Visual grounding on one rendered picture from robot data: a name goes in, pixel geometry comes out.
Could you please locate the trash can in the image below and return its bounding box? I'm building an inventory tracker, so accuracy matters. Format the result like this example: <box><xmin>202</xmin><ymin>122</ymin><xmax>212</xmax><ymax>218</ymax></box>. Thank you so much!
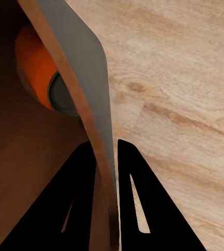
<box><xmin>0</xmin><ymin>0</ymin><xmax>120</xmax><ymax>251</ymax></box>

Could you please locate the can of soda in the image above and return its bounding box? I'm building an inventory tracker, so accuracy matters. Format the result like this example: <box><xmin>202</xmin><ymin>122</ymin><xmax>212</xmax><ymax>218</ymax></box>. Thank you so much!
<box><xmin>15</xmin><ymin>23</ymin><xmax>79</xmax><ymax>116</ymax></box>

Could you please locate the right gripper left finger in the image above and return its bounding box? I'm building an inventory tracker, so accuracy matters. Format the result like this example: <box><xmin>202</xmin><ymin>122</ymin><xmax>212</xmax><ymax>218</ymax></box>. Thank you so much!
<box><xmin>0</xmin><ymin>141</ymin><xmax>97</xmax><ymax>251</ymax></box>

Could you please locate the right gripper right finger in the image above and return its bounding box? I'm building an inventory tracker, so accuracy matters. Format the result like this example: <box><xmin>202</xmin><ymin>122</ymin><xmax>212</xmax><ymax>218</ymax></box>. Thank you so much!
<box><xmin>117</xmin><ymin>139</ymin><xmax>207</xmax><ymax>251</ymax></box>

